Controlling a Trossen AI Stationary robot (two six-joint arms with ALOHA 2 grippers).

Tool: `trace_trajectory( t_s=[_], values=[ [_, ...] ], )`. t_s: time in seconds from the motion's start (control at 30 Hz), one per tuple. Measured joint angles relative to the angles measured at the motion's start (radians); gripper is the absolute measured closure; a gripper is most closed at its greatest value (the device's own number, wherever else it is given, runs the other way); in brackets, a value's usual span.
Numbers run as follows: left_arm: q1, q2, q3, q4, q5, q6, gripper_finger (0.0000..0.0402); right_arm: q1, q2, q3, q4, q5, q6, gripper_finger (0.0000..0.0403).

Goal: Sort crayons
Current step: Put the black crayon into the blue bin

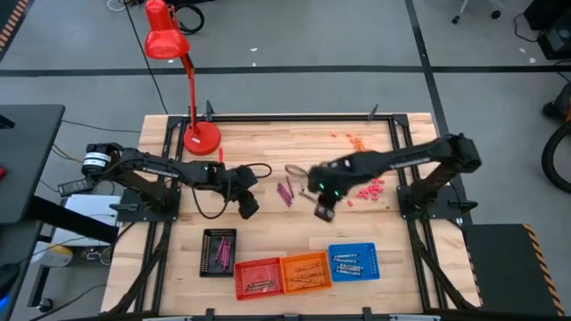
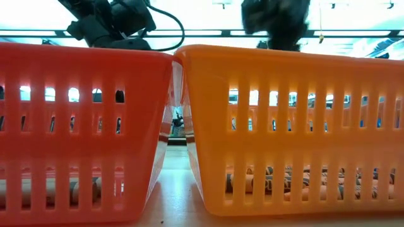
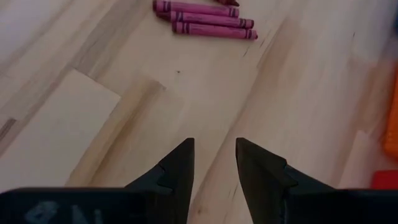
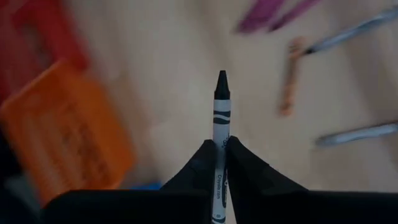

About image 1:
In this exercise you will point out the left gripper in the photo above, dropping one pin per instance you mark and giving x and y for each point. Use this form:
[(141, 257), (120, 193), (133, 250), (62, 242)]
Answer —
[(238, 180)]

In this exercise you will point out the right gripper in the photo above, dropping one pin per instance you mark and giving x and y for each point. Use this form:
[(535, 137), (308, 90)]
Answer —
[(330, 183)]

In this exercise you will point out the brown crayon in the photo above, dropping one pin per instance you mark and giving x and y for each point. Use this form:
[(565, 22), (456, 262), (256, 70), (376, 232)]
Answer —
[(259, 283), (259, 288)]

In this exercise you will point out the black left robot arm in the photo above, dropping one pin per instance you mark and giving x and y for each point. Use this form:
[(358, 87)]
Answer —
[(147, 167)]

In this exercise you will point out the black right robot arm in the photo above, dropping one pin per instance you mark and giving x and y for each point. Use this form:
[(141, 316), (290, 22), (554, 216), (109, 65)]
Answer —
[(415, 158)]

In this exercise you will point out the orange slotted basket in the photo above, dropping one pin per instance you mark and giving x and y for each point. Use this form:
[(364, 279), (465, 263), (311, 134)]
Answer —
[(321, 258)]

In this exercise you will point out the small red strip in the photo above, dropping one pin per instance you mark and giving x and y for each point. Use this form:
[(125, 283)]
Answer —
[(220, 154)]

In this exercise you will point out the red slotted basket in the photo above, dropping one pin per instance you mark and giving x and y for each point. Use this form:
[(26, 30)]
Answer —
[(259, 267)]

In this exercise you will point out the black slotted basket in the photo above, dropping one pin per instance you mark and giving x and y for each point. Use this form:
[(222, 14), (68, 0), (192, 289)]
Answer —
[(206, 254)]

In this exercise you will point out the blue slotted basket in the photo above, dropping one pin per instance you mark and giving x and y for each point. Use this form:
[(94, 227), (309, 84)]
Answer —
[(370, 263)]

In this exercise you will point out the white box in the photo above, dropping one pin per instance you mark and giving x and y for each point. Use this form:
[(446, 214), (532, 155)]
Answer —
[(89, 205)]

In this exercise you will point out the black power adapter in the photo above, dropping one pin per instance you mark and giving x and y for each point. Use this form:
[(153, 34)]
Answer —
[(76, 187)]

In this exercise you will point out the red desk lamp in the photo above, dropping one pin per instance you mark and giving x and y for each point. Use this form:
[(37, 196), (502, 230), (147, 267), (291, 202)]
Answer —
[(165, 42)]

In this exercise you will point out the black platform with hazard stripe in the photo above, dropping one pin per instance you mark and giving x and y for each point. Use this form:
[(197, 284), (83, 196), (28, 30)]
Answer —
[(504, 267)]

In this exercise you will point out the yellow round object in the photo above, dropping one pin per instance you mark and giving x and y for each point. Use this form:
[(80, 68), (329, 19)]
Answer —
[(58, 255)]

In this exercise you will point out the black caster wheel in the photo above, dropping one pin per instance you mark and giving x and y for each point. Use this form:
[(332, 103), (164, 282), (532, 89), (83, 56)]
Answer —
[(44, 305)]

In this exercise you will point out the black desk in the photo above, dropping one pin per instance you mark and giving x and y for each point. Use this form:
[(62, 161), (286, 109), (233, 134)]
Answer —
[(27, 156)]

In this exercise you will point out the small red object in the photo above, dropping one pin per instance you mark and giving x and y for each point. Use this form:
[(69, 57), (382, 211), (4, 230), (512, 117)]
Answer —
[(2, 172)]

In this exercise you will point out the black rounded device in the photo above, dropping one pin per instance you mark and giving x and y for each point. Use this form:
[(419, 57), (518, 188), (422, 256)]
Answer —
[(8, 281)]

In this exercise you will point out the office chair base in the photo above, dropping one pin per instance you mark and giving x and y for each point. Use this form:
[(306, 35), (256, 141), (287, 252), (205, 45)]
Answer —
[(477, 6)]

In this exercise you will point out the grey vacuum cleaner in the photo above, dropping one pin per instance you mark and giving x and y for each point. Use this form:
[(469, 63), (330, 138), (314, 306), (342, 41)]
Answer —
[(560, 104)]

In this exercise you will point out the black equipment case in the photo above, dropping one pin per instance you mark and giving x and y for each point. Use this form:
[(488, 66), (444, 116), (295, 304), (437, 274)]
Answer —
[(553, 27)]

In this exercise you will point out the hazard striped floor mat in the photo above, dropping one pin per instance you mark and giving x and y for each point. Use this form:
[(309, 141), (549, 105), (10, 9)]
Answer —
[(11, 22)]

